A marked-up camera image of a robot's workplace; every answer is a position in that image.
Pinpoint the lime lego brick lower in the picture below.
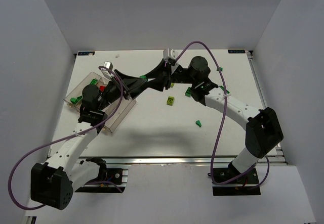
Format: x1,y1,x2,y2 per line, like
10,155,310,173
167,96,175,106

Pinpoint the long green lego brick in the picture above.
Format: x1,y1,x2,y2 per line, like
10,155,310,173
91,79,98,85

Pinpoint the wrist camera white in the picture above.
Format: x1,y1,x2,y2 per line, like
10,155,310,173
163,48,178,67
102,61,113,80

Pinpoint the small green wedge lego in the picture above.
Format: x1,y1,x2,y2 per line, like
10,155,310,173
195,120,202,127

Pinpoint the green lego piece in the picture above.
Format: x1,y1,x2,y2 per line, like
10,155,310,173
70,98,78,104

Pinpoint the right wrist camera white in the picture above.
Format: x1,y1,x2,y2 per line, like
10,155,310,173
163,48,178,67

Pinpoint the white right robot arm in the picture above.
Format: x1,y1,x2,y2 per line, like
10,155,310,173
145,56,284,176

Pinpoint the blue label right corner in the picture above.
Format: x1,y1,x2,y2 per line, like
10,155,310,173
228,49,246,54

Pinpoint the blue label corner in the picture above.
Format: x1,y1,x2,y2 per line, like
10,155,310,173
228,49,246,54
77,51,95,56

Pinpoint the blue label left corner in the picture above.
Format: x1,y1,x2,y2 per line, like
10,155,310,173
77,51,95,56

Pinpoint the clear compartment organizer tray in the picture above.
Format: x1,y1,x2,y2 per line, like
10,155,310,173
64,72,136,133

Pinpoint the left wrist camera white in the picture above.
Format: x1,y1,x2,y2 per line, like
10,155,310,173
102,61,113,80

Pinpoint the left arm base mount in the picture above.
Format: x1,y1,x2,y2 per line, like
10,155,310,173
76,158,128,194

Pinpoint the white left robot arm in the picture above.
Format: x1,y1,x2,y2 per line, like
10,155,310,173
30,71,148,210

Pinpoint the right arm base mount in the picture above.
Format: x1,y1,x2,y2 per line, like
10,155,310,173
212,167,261,196

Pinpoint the green square lego brick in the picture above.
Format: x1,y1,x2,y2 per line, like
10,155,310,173
185,87,191,97

